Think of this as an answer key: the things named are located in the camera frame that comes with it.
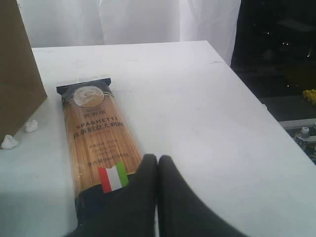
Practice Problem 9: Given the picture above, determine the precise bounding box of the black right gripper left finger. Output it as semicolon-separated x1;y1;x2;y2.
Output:
67;154;157;237

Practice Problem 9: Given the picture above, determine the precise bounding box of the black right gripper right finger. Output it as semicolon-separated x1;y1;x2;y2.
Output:
158;156;241;237

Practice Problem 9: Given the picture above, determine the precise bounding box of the white putty lump near bag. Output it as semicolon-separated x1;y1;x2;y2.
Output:
24;119;38;133

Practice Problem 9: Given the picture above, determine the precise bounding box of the brown paper bag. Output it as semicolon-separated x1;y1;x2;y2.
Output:
0;0;47;139

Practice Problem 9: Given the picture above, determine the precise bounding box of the spaghetti packet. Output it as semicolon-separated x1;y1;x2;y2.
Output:
56;76;158;224

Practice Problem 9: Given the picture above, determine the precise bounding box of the plastic water bottle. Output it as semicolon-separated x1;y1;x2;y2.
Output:
294;126;310;151

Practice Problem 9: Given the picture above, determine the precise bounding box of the white putty lump front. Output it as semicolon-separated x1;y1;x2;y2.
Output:
1;135;19;150

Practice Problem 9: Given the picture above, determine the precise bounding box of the yellow object beyond table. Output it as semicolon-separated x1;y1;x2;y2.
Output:
302;89;316;106

